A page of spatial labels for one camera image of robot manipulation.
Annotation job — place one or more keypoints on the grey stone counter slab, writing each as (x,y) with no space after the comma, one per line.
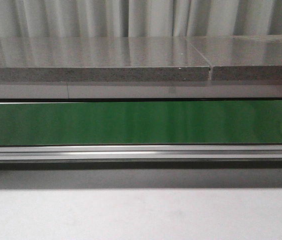
(100,59)

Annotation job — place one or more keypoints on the green conveyor belt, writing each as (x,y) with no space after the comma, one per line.
(141,122)

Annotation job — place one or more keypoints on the aluminium conveyor frame rail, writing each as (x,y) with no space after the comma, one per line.
(150,156)

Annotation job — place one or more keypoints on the grey curtain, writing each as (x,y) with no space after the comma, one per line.
(139,18)

